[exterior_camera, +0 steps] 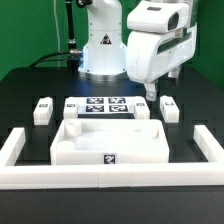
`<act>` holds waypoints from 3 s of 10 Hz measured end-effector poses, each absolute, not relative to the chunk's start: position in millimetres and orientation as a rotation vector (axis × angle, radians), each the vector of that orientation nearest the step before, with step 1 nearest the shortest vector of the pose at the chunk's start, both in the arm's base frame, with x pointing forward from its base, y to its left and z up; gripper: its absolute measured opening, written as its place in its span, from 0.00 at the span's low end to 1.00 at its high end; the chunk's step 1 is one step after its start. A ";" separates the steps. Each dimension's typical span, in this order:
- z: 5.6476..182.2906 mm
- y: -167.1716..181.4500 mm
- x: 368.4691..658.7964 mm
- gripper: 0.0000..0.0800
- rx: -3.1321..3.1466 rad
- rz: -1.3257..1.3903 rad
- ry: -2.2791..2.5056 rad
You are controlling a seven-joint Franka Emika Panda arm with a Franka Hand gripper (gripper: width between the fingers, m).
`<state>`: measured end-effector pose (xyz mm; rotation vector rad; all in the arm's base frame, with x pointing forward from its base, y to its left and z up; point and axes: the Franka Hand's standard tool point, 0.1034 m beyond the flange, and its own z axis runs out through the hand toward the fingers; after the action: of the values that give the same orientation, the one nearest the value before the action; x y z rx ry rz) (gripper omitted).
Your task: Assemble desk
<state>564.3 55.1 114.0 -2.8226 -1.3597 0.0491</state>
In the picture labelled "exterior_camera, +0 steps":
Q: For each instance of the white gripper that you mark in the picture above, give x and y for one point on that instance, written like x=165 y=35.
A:
x=161 y=39

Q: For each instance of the white desk top tray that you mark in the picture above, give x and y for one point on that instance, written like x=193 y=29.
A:
x=108 y=142

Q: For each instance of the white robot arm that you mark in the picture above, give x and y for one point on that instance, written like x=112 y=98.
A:
x=104 y=55

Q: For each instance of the fiducial marker base sheet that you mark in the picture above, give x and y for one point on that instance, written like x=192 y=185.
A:
x=105 y=105

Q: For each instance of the white U-shaped obstacle fence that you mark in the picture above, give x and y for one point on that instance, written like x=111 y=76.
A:
x=13 y=176

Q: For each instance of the black camera stand pole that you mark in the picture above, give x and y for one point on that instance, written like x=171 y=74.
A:
x=71 y=64

